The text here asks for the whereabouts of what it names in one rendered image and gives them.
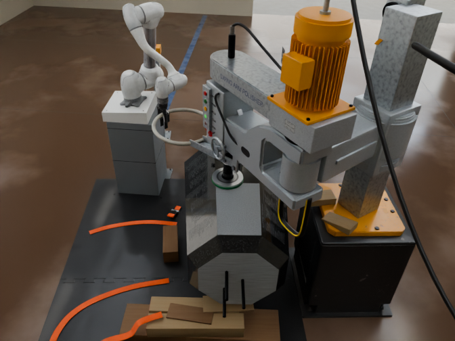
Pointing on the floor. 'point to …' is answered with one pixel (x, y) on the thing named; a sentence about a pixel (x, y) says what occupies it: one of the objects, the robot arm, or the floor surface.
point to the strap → (118, 291)
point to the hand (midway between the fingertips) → (164, 123)
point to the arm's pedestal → (138, 157)
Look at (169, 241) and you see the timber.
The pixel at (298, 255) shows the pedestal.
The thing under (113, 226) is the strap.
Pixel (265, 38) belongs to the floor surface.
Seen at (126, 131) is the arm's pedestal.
